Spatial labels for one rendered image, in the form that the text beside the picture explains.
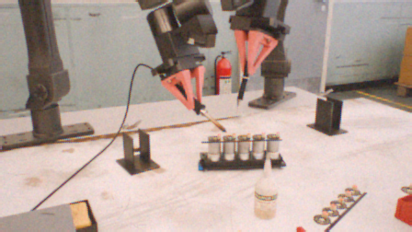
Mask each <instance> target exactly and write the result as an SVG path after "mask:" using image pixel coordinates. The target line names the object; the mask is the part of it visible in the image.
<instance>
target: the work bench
mask: <svg viewBox="0 0 412 232"><path fill-rule="evenodd" d="M342 101H343V109H342V114H341V124H340V128H342V129H343V130H345V131H349V132H348V133H344V134H338V135H335V136H327V135H326V134H323V133H320V132H318V131H316V130H315V129H313V128H310V127H308V126H306V124H312V123H315V112H316V104H315V105H306V106H302V107H293V108H288V109H279V110H266V111H262V112H258V113H248V114H244V115H239V116H236V117H226V118H221V119H215V120H216V121H217V122H219V123H220V124H221V125H222V126H223V127H224V128H225V131H227V133H225V132H223V131H221V130H220V129H219V128H218V127H217V126H215V124H213V122H211V121H210V120H208V121H199V122H187V123H182V124H173V125H168V126H159V127H155V128H146V129H142V130H143V131H145V132H146V133H148V134H150V151H151V159H152V160H153V161H155V163H157V164H158V165H160V168H157V169H152V170H150V171H145V172H144V173H139V174H137V175H132V176H131V175H130V174H129V173H128V172H127V171H126V170H125V169H123V168H122V167H121V166H120V165H119V163H117V162H116V159H121V158H123V157H124V152H123V142H122V133H119V135H118V136H117V138H116V139H115V140H114V141H113V143H112V144H111V145H109V147H107V149H106V150H105V151H104V152H102V153H101V154H100V155H99V156H97V157H96V159H94V160H93V161H92V162H91V163H89V164H88V165H87V166H86V167H85V168H84V169H82V170H81V171H80V172H79V173H77V174H76V175H75V176H74V177H73V178H72V179H70V180H68V182H66V184H64V185H63V186H62V187H61V189H59V190H58V191H57V192H56V193H55V194H54V195H53V196H51V197H50V198H49V199H48V200H46V201H45V202H44V203H42V204H41V205H40V207H39V208H37V209H36V210H39V209H42V208H48V207H52V206H54V205H60V204H63V203H73V202H78V201H82V200H88V201H89V204H90V206H91V208H92V212H93V213H94V216H95V218H96V221H97V230H98V232H236V231H242V232H297V231H296V229H297V227H299V226H301V227H302V228H303V229H305V230H306V231H307V232H324V231H325V230H326V229H327V228H328V227H329V226H330V224H329V225H326V226H322V225H320V224H318V223H316V222H315V220H314V216H315V215H321V214H322V209H323V208H326V207H330V202H331V201H334V200H337V199H338V195H339V194H345V189H347V188H352V186H353V185H357V186H359V187H358V190H359V191H360V194H363V193H364V192H368V193H367V194H366V195H365V196H364V197H363V198H362V199H361V200H360V201H359V202H358V203H357V204H356V205H355V206H354V207H353V208H352V209H351V210H350V211H349V212H348V213H347V214H346V215H345V216H344V217H343V218H342V219H341V220H339V221H338V222H337V223H336V224H335V225H334V226H333V227H332V228H331V229H330V230H329V231H328V232H412V226H411V225H408V224H407V223H405V222H403V221H401V220H400V219H397V218H396V217H395V210H396V207H397V200H398V199H399V198H401V197H403V196H407V193H405V192H403V191H401V187H403V186H408V187H409V185H410V183H412V113H408V112H406V111H404V110H400V109H396V108H394V107H389V106H387V105H383V104H382V103H378V102H375V101H371V100H369V99H364V98H360V99H347V100H342ZM233 133H235V137H236V139H235V140H237V136H239V135H242V134H245V135H246V134H247V133H250V140H252V135H254V134H262V133H265V136H266V139H265V140H267V135H268V134H276V133H280V139H282V141H280V154H281V156H282V157H283V161H285V163H286V167H283V169H280V167H278V168H271V177H273V179H274V180H275V181H276V182H278V204H277V212H276V215H275V217H273V218H272V219H260V218H259V217H256V216H255V214H254V194H255V184H256V181H257V180H258V179H260V177H262V175H263V171H264V168H230V169H208V172H204V170H198V162H200V152H208V144H202V143H201V142H208V137H209V136H217V134H221V138H222V140H221V141H223V137H224V136H226V135H233ZM116 134H117V133H112V134H102V135H98V136H88V137H84V138H75V139H71V140H62V141H57V142H49V143H44V144H36V145H26V146H23V147H17V148H13V149H0V217H4V216H7V215H15V214H22V213H24V212H29V211H30V210H32V208H34V207H35V206H36V205H37V204H38V203H40V202H41V201H42V200H43V199H44V198H46V197H47V196H48V195H49V194H51V193H52V192H53V191H55V189H57V188H58V187H59V186H60V185H61V184H63V182H65V181H66V180H67V179H69V178H70V177H71V176H72V175H74V174H75V173H76V171H78V169H80V168H81V167H82V166H83V165H85V164H86V163H87V162H88V161H89V160H90V159H92V158H93V157H94V156H96V155H97V154H98V153H99V152H101V150H103V149H104V148H105V147H106V146H107V145H108V144H109V143H110V142H111V140H113V138H114V137H115V135H116Z"/></svg>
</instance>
